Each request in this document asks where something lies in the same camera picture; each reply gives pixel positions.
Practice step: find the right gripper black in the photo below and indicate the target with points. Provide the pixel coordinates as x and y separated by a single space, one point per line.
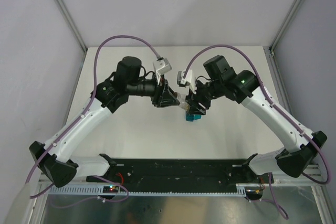
193 99

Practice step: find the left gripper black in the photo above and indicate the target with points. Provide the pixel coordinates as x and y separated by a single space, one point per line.
165 94

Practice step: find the teal weekly pill organizer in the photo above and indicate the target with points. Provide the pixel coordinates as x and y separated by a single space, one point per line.
192 117

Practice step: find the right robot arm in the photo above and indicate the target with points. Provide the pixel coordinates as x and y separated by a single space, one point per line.
300 143

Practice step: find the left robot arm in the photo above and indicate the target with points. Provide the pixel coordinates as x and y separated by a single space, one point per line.
55 156

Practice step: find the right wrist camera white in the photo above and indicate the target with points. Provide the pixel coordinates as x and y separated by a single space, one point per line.
187 79

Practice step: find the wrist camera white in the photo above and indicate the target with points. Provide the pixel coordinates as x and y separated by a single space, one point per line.
161 67
187 79

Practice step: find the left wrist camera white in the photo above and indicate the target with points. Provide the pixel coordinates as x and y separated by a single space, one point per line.
161 67

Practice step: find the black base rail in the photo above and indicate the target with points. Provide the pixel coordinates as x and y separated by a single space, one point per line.
191 176

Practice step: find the left aluminium frame post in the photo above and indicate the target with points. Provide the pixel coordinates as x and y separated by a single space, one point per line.
61 5

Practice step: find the aluminium frame post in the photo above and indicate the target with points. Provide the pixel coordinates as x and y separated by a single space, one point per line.
289 18
61 5

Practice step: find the right aluminium frame post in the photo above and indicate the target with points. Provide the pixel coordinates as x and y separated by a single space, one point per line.
289 18

